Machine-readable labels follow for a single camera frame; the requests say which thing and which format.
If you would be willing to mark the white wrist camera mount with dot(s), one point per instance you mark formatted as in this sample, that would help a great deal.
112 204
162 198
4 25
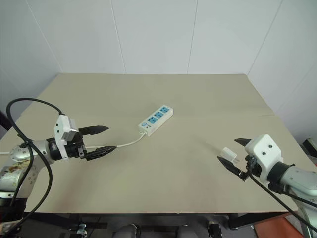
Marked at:
266 151
60 129

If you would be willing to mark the black table frame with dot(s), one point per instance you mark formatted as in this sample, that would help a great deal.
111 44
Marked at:
247 219

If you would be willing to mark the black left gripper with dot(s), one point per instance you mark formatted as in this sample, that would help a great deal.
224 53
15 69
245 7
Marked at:
75 150

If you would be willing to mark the orange red floor object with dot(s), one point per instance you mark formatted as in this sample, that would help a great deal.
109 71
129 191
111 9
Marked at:
277 225

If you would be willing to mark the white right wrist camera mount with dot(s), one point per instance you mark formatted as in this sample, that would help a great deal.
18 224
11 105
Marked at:
266 151

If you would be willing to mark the black object with grey top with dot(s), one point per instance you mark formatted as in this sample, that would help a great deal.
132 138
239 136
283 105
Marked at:
309 146

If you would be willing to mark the white power strip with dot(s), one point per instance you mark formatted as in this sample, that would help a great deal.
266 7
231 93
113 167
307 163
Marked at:
154 121

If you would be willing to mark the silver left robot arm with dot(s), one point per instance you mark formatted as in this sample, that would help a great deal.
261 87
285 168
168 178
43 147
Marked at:
15 173

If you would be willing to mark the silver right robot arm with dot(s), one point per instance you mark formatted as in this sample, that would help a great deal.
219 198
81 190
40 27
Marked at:
297 178

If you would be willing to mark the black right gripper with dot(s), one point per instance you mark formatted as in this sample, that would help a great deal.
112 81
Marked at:
255 167

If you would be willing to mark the white plug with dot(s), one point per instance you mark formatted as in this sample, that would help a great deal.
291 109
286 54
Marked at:
229 153

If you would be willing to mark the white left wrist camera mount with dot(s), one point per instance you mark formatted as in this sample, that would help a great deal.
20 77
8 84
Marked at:
60 129

